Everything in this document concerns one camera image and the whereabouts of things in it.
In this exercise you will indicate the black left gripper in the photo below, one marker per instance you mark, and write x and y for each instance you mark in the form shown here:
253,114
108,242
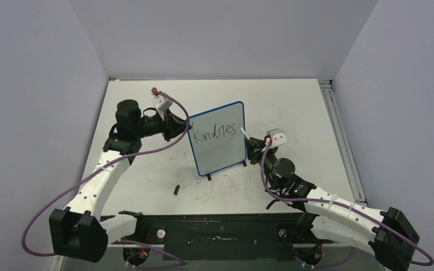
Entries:
172,126

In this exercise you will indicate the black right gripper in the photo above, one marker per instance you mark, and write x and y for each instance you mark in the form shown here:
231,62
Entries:
255,148

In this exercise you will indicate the white marker pen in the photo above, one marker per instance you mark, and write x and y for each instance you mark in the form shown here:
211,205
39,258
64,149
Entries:
244,134

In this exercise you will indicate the blue framed whiteboard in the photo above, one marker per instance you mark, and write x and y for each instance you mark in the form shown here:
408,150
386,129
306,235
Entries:
216,138

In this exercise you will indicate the black marker cap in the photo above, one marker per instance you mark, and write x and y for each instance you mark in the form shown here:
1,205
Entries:
176,190

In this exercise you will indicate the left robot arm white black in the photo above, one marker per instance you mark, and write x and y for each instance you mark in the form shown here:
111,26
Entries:
77,231

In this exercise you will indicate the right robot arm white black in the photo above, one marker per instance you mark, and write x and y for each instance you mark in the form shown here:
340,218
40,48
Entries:
386,235

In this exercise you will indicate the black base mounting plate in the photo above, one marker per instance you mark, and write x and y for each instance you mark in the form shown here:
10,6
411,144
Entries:
226,237

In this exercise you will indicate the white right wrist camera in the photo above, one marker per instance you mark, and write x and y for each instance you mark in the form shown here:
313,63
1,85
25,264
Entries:
275,138

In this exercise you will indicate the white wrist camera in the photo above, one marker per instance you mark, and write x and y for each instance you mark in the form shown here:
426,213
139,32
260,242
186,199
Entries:
275,138
160,102

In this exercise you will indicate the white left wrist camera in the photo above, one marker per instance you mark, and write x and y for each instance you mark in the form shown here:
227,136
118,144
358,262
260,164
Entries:
160,102

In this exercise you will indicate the aluminium rail right side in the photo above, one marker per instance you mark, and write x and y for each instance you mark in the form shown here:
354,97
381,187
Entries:
342,141

